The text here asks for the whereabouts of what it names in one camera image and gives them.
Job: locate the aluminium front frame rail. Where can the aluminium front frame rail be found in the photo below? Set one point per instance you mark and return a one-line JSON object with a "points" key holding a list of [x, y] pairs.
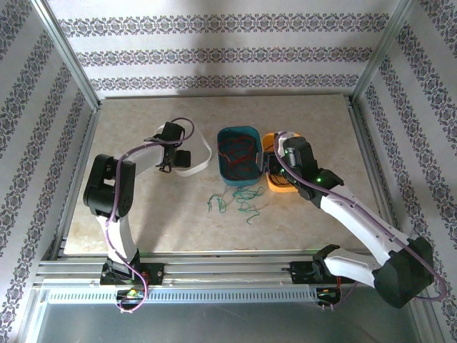
{"points": [[221, 268]]}

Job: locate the teal plastic container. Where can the teal plastic container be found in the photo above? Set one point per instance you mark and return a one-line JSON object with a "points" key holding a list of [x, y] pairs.
{"points": [[239, 182]]}

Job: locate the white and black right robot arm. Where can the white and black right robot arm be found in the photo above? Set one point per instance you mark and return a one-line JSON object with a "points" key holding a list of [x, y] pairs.
{"points": [[357, 221]]}

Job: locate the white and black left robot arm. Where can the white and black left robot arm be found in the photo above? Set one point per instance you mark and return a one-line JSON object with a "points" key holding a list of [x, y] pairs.
{"points": [[119, 243]]}

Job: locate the white plastic container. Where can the white plastic container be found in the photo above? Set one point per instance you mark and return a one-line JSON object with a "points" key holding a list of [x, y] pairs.
{"points": [[207, 153]]}

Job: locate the orange plastic container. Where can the orange plastic container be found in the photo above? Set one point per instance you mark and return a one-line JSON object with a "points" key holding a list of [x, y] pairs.
{"points": [[268, 142]]}

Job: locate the aluminium frame post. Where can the aluminium frame post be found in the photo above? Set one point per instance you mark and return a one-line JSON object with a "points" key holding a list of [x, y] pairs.
{"points": [[69, 57], [379, 53]]}

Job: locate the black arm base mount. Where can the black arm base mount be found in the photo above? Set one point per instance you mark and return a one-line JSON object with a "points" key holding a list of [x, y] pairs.
{"points": [[157, 273], [298, 273]]}

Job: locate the small circuit board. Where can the small circuit board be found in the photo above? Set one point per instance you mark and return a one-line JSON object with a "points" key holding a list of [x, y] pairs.
{"points": [[133, 294], [326, 294]]}

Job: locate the aluminium side frame rail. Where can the aluminium side frame rail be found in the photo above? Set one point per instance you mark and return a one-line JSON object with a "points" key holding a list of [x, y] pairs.
{"points": [[85, 143], [371, 160]]}

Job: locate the grey metal panel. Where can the grey metal panel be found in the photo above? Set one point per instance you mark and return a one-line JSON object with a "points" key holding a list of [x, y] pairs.
{"points": [[214, 325]]}

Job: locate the aluminium back frame rail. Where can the aluminium back frame rail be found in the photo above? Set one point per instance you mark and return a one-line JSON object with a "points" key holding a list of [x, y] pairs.
{"points": [[214, 96]]}

